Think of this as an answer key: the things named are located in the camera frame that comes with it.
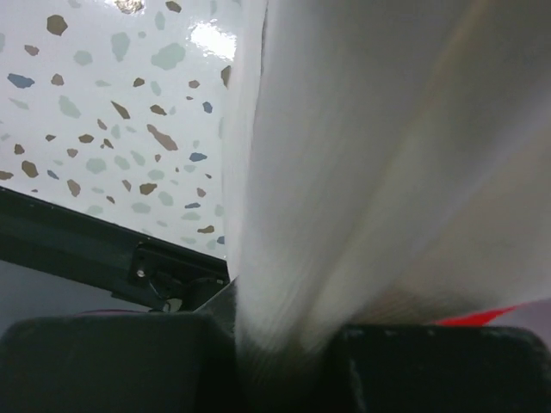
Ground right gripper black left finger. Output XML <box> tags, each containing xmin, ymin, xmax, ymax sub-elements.
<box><xmin>1</xmin><ymin>286</ymin><xmax>239</xmax><ymax>412</ymax></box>

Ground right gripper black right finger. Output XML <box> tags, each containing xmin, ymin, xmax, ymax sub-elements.
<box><xmin>318</xmin><ymin>325</ymin><xmax>550</xmax><ymax>412</ymax></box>

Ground white t shirt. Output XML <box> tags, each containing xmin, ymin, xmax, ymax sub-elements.
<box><xmin>222</xmin><ymin>1</ymin><xmax>550</xmax><ymax>357</ymax></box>

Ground folded red t shirt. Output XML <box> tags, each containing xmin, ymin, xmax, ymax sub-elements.
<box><xmin>435</xmin><ymin>304</ymin><xmax>526</xmax><ymax>327</ymax></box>

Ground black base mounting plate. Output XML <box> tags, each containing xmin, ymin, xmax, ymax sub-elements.
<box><xmin>1</xmin><ymin>188</ymin><xmax>230</xmax><ymax>311</ymax></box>

